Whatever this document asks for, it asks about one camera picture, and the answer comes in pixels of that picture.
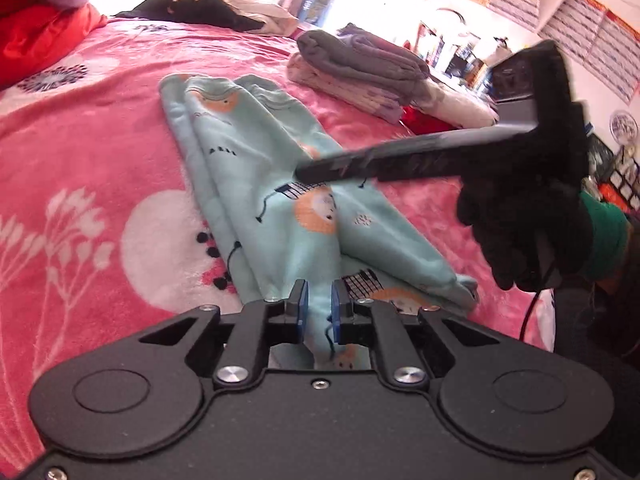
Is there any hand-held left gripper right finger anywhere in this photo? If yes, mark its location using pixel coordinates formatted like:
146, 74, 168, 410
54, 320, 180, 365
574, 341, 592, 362
330, 279, 501, 392

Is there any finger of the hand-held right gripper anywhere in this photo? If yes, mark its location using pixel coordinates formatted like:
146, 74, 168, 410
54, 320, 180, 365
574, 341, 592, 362
375, 156, 473, 184
294, 127, 502, 183

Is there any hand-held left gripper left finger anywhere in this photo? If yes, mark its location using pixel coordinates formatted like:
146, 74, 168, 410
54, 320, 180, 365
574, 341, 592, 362
137, 279, 310, 392

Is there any teal lion print sweatshirt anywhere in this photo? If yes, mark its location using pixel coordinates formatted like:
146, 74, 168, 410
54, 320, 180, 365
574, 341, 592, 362
159, 72, 480, 371

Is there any person's right forearm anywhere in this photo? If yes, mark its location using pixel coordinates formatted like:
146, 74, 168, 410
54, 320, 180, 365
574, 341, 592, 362
579, 191, 632, 283

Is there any person's right hand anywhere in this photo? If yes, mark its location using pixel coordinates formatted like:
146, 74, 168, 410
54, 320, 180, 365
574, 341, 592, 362
456, 160, 595, 292

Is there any small red cloth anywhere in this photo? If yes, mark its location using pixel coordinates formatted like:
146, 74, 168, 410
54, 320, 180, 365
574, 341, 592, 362
400, 105, 431, 128

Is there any white cloth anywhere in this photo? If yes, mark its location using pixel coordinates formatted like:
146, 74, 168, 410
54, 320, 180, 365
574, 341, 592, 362
407, 80, 501, 130

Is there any round decorated plate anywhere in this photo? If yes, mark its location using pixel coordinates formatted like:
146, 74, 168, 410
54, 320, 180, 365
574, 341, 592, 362
609, 110, 640, 143

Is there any white printed folded garment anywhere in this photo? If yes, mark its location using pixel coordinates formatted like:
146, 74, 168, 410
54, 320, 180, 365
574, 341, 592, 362
286, 52, 405, 123

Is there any grey folded garment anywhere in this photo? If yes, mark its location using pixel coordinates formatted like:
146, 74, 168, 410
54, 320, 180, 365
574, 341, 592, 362
296, 29, 431, 83

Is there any cluttered desk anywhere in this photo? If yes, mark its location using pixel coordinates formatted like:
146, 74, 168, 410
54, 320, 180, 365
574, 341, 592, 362
415, 20, 506, 98

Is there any lavender folded garment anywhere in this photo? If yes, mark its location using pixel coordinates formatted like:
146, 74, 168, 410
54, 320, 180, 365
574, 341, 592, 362
337, 22, 416, 56

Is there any beige garment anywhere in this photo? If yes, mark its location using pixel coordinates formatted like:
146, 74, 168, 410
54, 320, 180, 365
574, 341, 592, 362
170, 0, 301, 36

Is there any pink floral blanket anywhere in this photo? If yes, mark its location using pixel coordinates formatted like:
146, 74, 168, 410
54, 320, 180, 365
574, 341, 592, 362
0, 15, 556, 476

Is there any black garment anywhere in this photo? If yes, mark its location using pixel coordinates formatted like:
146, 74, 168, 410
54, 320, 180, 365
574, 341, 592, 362
114, 0, 266, 33

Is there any red quilt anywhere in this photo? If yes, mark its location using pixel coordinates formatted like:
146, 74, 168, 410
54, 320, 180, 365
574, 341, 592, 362
0, 2, 108, 88

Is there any large chart wall poster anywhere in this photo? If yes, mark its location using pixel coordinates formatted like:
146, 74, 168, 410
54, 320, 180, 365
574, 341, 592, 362
537, 0, 640, 106

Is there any black cable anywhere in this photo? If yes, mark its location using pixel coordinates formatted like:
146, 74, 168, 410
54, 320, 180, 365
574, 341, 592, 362
519, 260, 558, 343

